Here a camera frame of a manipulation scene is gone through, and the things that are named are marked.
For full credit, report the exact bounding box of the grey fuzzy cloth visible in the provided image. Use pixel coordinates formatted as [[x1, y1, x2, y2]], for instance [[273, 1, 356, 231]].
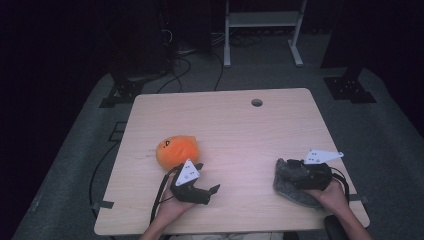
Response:
[[272, 157, 326, 211]]

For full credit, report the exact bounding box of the cable bundle under stand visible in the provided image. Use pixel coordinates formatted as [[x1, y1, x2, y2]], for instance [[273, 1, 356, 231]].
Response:
[[211, 30, 265, 48]]

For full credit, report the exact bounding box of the black stand with bolted base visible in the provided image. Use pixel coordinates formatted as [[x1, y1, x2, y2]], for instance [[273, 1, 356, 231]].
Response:
[[320, 0, 378, 105]]

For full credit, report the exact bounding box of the grey tape strip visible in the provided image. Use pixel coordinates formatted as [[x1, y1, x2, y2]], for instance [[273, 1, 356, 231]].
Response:
[[348, 193, 371, 205], [91, 200, 115, 211]]

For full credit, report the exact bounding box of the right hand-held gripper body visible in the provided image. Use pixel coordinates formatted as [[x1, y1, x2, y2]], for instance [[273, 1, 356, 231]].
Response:
[[290, 148, 345, 192]]

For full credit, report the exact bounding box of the long black floor cable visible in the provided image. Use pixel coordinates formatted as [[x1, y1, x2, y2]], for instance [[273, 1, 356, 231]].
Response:
[[88, 141, 121, 218]]

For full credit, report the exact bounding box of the white metal stand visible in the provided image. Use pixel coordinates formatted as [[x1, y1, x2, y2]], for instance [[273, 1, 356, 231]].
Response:
[[223, 0, 309, 69]]

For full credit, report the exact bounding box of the black straight floor cable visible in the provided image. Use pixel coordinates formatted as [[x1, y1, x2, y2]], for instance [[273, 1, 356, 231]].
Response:
[[213, 51, 225, 92]]

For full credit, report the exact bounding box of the person's left hand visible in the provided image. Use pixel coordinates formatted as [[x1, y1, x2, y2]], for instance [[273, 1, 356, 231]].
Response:
[[155, 173, 198, 222]]

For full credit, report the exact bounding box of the right hand-held gripper cable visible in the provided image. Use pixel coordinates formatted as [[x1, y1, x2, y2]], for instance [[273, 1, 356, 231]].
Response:
[[329, 166, 351, 205]]

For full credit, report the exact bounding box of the black looped floor cable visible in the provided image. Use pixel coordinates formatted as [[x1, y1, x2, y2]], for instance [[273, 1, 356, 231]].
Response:
[[156, 55, 193, 95]]

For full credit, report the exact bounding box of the black stand with cables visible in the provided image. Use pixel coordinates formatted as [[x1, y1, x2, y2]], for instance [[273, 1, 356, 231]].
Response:
[[98, 0, 174, 109]]

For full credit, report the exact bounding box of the black chair seat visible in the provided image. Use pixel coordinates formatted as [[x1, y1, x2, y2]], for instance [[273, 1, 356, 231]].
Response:
[[323, 214, 352, 240]]

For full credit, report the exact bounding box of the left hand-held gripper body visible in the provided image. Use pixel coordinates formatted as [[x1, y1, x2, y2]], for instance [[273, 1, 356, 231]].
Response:
[[169, 158, 212, 206]]

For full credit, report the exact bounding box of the orange plush toy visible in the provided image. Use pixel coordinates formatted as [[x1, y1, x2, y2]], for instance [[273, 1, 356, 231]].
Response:
[[155, 134, 201, 171]]

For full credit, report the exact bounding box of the person's right hand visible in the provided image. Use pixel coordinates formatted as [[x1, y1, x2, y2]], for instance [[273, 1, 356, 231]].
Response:
[[304, 179, 350, 215]]

